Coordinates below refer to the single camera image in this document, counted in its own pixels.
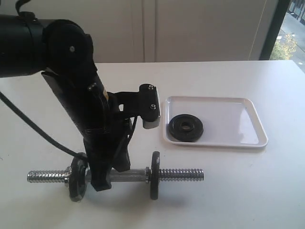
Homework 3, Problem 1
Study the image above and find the black window frame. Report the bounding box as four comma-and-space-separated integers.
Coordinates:
259, 0, 291, 61

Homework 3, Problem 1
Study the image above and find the black weight plate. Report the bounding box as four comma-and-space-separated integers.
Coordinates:
69, 157, 88, 202
150, 151, 160, 200
168, 114, 204, 142

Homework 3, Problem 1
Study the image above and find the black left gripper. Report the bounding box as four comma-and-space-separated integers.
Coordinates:
42, 69, 131, 192

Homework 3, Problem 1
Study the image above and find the white plastic tray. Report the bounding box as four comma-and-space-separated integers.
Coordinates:
163, 96, 268, 149

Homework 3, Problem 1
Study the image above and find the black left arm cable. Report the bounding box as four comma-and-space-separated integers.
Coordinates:
0, 92, 88, 160

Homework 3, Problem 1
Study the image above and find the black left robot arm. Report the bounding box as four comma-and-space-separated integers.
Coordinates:
0, 12, 133, 191

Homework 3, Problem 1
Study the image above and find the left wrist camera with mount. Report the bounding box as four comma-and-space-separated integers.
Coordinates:
111, 83, 161, 129

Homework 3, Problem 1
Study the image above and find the chrome left collar nut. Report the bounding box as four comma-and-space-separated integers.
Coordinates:
64, 166, 71, 187

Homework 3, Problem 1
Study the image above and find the chrome threaded dumbbell bar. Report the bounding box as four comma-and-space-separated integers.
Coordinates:
27, 167, 204, 183

